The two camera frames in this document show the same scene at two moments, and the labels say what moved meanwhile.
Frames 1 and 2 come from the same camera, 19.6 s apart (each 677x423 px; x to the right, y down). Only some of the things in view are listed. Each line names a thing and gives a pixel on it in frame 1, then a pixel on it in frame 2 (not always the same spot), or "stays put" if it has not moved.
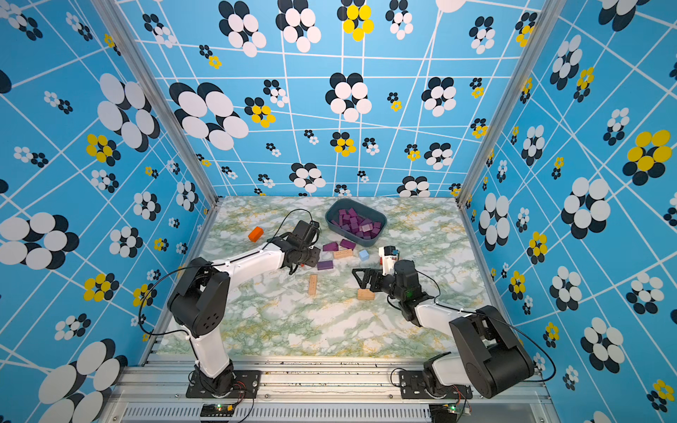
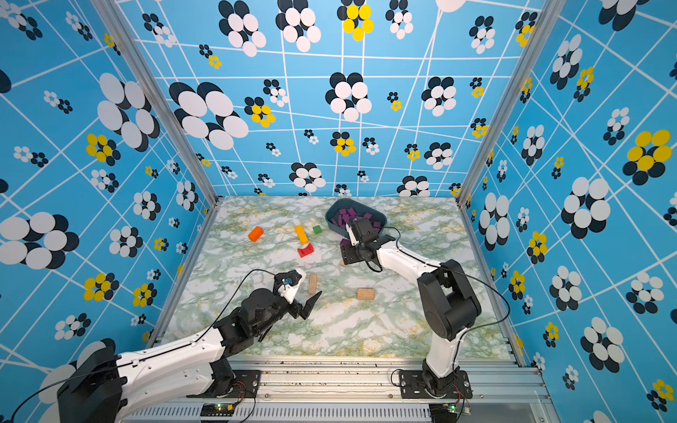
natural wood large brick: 366,294 stays put
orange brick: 256,233 stays put
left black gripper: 316,256 -> 298,308
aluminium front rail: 316,393 stays put
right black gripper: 375,272 -> 346,253
